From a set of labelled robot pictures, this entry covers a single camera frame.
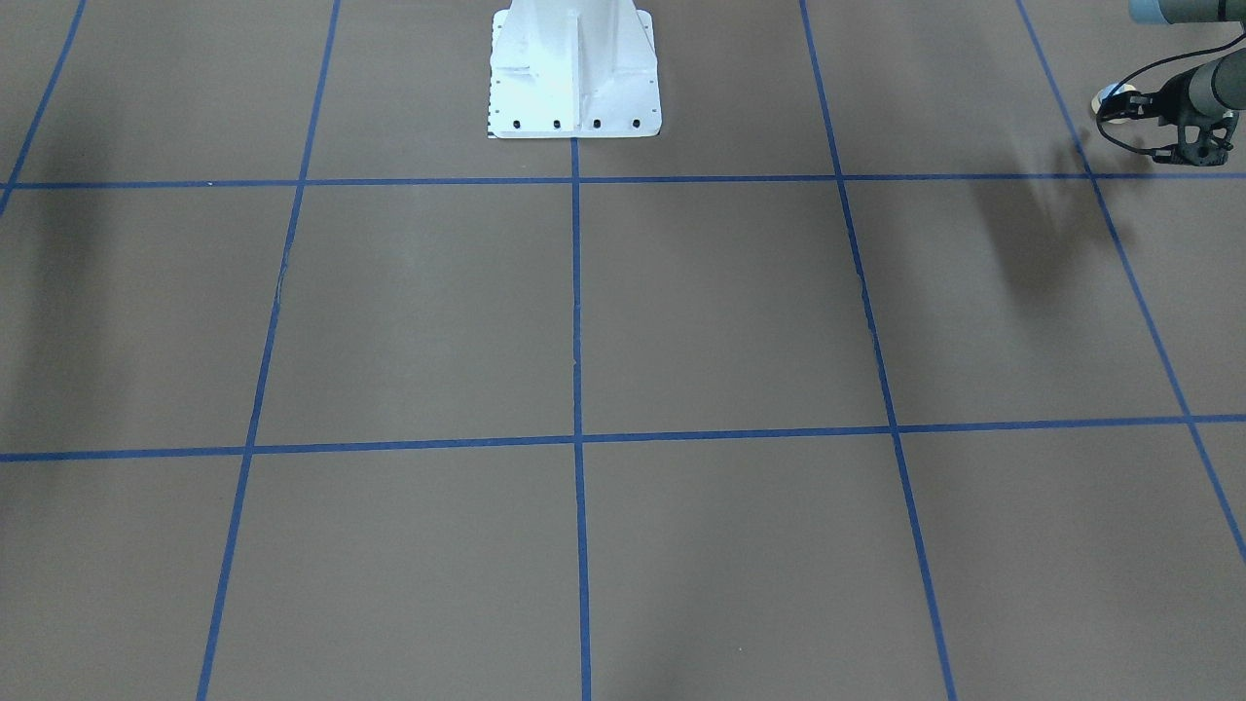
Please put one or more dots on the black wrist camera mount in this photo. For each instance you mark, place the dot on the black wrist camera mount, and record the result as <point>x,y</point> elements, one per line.
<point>1200,142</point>

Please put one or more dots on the brown paper table mat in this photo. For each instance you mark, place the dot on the brown paper table mat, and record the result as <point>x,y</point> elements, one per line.
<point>876,375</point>

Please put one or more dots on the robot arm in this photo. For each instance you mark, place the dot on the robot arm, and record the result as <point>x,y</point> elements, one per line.
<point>1202,94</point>

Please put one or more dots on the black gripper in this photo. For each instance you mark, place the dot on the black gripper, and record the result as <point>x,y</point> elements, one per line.
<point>1161,100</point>

